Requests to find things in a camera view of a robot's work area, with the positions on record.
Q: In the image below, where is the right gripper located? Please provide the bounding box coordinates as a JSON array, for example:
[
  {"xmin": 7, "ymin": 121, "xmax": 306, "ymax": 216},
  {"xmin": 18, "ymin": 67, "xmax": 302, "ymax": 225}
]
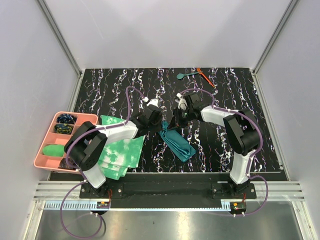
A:
[{"xmin": 167, "ymin": 107, "xmax": 193, "ymax": 131}]

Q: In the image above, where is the teal satin napkin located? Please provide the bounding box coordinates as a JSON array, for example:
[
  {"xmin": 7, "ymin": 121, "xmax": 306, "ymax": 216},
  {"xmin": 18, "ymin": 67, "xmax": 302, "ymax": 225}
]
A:
[{"xmin": 158, "ymin": 121, "xmax": 196, "ymax": 163}]

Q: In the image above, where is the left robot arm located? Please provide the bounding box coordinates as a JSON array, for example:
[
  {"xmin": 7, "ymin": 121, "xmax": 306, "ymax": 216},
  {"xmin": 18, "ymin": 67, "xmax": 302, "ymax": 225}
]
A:
[{"xmin": 64, "ymin": 105, "xmax": 162, "ymax": 198}]

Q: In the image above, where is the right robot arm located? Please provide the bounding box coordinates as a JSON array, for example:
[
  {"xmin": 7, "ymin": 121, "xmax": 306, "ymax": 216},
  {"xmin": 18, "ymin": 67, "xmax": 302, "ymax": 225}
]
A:
[{"xmin": 168, "ymin": 92, "xmax": 263, "ymax": 199}]

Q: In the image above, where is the green tie-dye cloth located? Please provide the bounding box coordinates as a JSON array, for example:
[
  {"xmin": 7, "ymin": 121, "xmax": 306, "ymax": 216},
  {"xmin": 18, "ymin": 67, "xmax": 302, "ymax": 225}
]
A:
[{"xmin": 97, "ymin": 114, "xmax": 146, "ymax": 181}]

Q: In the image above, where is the teal plastic spoon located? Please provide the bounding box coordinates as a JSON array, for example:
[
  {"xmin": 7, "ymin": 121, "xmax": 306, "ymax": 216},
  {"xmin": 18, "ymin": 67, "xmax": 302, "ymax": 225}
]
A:
[{"xmin": 176, "ymin": 72, "xmax": 199, "ymax": 80}]

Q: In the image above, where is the black marble pattern mat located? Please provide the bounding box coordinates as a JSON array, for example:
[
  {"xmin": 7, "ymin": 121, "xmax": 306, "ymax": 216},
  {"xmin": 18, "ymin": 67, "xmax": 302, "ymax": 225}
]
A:
[{"xmin": 74, "ymin": 67, "xmax": 281, "ymax": 173}]

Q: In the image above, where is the orange plastic fork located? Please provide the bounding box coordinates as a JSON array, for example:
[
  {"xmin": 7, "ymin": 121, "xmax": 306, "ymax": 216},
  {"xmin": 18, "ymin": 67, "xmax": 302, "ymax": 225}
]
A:
[{"xmin": 196, "ymin": 67, "xmax": 216, "ymax": 88}]

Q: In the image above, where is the blue patterned rolled cloth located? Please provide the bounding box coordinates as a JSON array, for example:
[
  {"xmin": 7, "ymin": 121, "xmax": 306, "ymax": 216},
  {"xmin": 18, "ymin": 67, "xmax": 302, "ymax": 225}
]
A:
[{"xmin": 56, "ymin": 113, "xmax": 77, "ymax": 125}]

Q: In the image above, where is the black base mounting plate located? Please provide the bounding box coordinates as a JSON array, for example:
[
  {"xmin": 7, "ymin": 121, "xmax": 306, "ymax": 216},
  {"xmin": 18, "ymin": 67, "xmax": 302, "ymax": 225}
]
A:
[{"xmin": 48, "ymin": 171, "xmax": 258, "ymax": 210}]

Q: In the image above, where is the brown patterned rolled cloth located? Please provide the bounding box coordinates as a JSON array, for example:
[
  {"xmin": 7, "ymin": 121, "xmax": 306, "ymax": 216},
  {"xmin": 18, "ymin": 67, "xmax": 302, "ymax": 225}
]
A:
[{"xmin": 59, "ymin": 158, "xmax": 75, "ymax": 171}]

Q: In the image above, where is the green rolled cloth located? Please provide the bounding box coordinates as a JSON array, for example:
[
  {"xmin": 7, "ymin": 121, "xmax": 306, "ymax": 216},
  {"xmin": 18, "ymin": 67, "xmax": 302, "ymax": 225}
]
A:
[{"xmin": 42, "ymin": 144, "xmax": 65, "ymax": 157}]

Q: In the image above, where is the pink compartment tray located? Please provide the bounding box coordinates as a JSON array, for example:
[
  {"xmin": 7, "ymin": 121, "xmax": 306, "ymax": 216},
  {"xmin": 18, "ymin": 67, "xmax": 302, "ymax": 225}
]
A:
[{"xmin": 33, "ymin": 111, "xmax": 99, "ymax": 175}]

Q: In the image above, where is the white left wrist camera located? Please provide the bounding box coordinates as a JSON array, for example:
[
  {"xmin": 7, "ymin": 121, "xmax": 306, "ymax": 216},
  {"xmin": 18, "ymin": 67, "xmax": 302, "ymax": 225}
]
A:
[{"xmin": 142, "ymin": 97, "xmax": 160, "ymax": 110}]

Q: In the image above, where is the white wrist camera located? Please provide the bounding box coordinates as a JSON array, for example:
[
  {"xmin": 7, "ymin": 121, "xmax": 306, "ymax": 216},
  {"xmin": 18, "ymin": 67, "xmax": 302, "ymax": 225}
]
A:
[
  {"xmin": 175, "ymin": 93, "xmax": 188, "ymax": 110},
  {"xmin": 142, "ymin": 97, "xmax": 160, "ymax": 110}
]

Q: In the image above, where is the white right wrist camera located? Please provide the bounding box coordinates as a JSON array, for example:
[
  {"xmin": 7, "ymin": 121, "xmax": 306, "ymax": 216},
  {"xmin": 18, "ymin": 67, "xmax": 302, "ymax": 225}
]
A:
[{"xmin": 175, "ymin": 93, "xmax": 188, "ymax": 110}]

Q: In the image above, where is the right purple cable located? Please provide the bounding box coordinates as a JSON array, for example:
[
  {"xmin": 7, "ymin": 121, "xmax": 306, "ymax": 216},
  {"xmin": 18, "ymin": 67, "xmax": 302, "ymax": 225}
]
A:
[{"xmin": 179, "ymin": 87, "xmax": 270, "ymax": 217}]

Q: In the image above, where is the purple cable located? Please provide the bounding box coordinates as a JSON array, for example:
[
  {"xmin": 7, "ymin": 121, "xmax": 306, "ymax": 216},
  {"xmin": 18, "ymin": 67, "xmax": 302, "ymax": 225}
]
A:
[
  {"xmin": 59, "ymin": 86, "xmax": 151, "ymax": 238},
  {"xmin": 179, "ymin": 87, "xmax": 270, "ymax": 217}
]

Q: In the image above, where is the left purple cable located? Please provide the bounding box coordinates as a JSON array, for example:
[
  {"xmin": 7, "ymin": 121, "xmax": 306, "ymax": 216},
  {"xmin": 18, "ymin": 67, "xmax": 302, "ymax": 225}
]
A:
[{"xmin": 59, "ymin": 86, "xmax": 151, "ymax": 238}]

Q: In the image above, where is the aluminium front rail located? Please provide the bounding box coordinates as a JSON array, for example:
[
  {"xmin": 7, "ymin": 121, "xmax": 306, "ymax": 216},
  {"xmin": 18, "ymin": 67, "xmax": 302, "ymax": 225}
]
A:
[{"xmin": 33, "ymin": 181, "xmax": 305, "ymax": 212}]

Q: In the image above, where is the left aluminium frame post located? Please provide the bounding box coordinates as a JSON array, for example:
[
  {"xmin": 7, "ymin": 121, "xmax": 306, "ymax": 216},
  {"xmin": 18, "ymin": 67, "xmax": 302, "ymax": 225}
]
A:
[{"xmin": 35, "ymin": 0, "xmax": 82, "ymax": 78}]

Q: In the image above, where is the aluminium frame post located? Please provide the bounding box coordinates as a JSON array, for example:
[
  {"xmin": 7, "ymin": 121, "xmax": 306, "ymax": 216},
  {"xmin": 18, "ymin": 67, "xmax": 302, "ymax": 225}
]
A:
[
  {"xmin": 35, "ymin": 0, "xmax": 82, "ymax": 78},
  {"xmin": 252, "ymin": 0, "xmax": 300, "ymax": 74}
]

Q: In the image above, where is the right aluminium frame post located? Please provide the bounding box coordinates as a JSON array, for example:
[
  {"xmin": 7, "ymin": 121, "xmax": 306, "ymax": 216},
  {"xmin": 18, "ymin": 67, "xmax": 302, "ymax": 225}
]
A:
[{"xmin": 252, "ymin": 0, "xmax": 300, "ymax": 74}]

